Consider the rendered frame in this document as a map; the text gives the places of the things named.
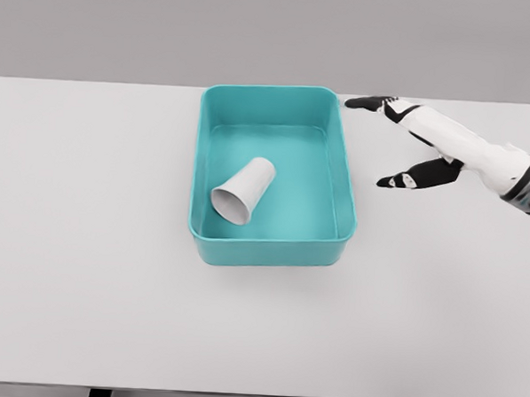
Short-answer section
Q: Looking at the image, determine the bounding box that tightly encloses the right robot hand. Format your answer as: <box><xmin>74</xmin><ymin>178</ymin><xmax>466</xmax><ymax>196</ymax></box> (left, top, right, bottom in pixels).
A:
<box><xmin>339</xmin><ymin>93</ymin><xmax>494</xmax><ymax>195</ymax></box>

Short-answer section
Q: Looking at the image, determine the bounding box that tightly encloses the white paper cup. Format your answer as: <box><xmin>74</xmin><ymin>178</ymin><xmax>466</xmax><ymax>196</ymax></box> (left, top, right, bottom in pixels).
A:
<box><xmin>209</xmin><ymin>154</ymin><xmax>278</xmax><ymax>228</ymax></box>

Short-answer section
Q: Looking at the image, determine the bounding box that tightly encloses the teal plastic basket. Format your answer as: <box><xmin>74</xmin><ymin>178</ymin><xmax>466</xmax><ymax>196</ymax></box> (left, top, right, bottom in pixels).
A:
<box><xmin>186</xmin><ymin>79</ymin><xmax>365</xmax><ymax>274</ymax></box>

